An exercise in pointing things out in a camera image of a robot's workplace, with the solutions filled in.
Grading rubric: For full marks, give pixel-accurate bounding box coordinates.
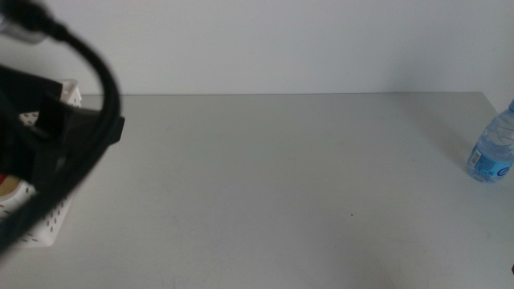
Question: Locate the yellow tea bottle green label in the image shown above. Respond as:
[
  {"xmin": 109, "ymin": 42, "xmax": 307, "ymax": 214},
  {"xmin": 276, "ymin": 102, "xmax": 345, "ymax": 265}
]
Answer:
[{"xmin": 0, "ymin": 176, "xmax": 22, "ymax": 197}]

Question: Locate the clear water bottle blue label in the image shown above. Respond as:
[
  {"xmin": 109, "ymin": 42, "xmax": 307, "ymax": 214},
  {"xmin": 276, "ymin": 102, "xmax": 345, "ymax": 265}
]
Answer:
[{"xmin": 465, "ymin": 98, "xmax": 514, "ymax": 185}]

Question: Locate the white perforated plastic basket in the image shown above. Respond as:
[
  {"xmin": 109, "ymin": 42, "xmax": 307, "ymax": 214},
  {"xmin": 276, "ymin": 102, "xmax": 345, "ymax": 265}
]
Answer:
[{"xmin": 0, "ymin": 79, "xmax": 84, "ymax": 248}]

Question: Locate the thick braided black cable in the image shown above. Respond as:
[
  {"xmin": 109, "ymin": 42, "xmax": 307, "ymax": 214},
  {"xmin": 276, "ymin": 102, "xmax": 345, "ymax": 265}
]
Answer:
[{"xmin": 0, "ymin": 0, "xmax": 124, "ymax": 256}]

